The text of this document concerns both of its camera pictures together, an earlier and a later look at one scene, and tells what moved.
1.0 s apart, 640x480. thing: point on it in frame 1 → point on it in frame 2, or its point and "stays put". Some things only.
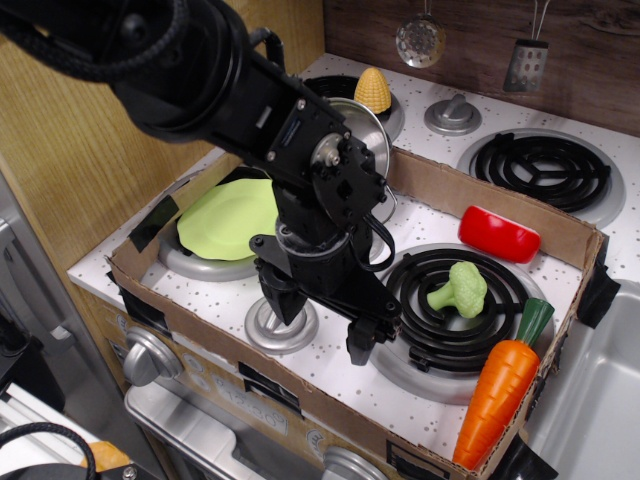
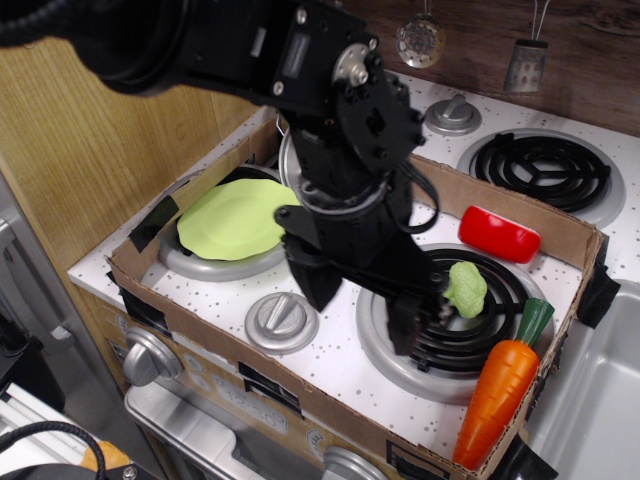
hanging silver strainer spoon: [421, 41] stays put
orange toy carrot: [508, 368] stays put
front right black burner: [433, 354] stays put
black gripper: [326, 261] → [361, 225]
